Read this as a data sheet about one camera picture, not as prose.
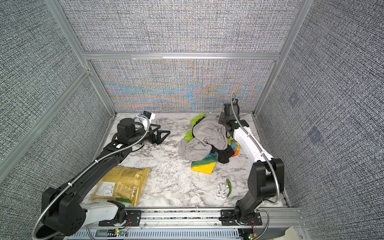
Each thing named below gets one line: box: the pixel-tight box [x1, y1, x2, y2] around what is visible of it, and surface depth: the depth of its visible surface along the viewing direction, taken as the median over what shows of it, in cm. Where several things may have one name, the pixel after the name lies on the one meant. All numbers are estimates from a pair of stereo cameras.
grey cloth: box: [177, 115, 228, 162], surface depth 92 cm
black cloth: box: [210, 144, 235, 164], surface depth 92 cm
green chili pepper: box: [226, 178, 232, 198], surface depth 84 cm
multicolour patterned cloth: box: [191, 136, 241, 175], surface depth 91 cm
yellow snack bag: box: [91, 166, 151, 207], surface depth 79 cm
